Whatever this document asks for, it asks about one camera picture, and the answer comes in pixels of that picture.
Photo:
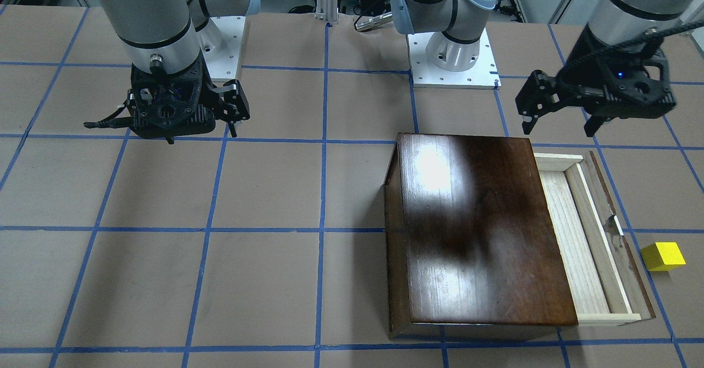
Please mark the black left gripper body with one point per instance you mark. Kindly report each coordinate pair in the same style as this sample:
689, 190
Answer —
584, 65

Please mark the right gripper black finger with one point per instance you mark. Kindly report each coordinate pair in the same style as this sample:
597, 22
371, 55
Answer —
120, 122
233, 129

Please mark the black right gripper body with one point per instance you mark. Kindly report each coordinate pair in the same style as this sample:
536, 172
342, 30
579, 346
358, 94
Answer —
233, 97

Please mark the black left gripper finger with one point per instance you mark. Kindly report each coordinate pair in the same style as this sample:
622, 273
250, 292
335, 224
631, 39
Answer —
592, 125
528, 123

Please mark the dark wooden drawer cabinet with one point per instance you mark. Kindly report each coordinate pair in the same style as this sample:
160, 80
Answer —
471, 248

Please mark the yellow block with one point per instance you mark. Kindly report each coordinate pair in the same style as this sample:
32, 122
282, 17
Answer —
662, 256

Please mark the light wooden drawer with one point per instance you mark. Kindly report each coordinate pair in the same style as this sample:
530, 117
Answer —
605, 283

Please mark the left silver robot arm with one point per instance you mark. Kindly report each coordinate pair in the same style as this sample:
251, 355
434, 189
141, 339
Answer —
612, 21

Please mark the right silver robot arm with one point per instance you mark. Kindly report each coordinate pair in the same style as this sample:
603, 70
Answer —
160, 36

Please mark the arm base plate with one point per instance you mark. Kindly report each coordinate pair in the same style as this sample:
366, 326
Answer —
437, 62
222, 42

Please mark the silver cable connector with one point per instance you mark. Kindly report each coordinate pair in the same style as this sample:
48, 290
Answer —
373, 22

